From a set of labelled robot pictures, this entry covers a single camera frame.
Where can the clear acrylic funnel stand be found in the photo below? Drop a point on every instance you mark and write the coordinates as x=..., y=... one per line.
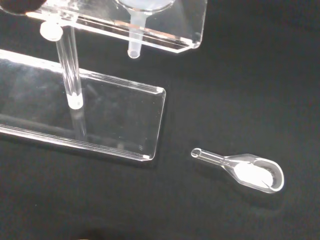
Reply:
x=100, y=112

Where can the clear plastic funnel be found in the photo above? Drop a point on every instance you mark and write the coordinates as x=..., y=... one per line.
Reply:
x=136, y=32

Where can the glass weighing funnel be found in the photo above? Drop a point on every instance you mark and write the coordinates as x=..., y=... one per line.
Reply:
x=250, y=172

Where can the black bench cloth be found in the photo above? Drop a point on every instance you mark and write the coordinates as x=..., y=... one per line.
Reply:
x=225, y=100

